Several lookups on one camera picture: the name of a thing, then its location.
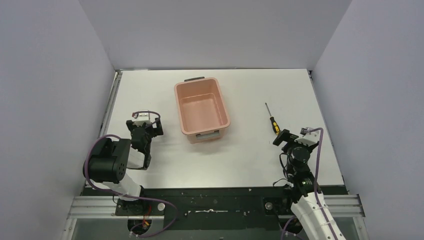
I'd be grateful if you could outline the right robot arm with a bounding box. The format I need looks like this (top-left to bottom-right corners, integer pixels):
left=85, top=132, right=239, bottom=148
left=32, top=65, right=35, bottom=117
left=273, top=127, right=345, bottom=240

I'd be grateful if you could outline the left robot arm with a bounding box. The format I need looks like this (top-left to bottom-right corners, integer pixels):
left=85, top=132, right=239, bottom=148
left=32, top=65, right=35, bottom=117
left=82, top=117, right=164, bottom=216

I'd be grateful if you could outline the yellow black screwdriver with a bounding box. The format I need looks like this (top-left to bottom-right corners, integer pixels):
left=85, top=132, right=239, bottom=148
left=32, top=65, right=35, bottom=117
left=264, top=102, right=280, bottom=135

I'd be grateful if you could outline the pink plastic bin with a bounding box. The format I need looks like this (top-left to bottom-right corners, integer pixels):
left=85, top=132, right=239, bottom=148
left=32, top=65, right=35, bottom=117
left=174, top=77, right=231, bottom=144

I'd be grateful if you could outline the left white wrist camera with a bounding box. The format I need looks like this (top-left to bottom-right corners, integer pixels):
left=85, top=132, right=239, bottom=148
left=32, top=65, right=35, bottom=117
left=132, top=110, right=152, bottom=126

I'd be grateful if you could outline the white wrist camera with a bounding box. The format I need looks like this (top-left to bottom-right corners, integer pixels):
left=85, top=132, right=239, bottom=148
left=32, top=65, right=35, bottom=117
left=294, top=127, right=320, bottom=147
left=132, top=110, right=152, bottom=126

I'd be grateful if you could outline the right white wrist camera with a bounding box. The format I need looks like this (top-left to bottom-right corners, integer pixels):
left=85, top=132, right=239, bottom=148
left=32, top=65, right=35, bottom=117
left=294, top=127, right=320, bottom=147

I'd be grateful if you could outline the left side aluminium rail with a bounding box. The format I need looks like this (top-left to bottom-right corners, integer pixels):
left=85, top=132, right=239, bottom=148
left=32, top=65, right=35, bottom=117
left=98, top=70, right=123, bottom=137

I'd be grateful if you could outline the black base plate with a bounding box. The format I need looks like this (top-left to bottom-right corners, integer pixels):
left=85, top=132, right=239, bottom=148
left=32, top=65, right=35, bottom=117
left=81, top=185, right=350, bottom=233

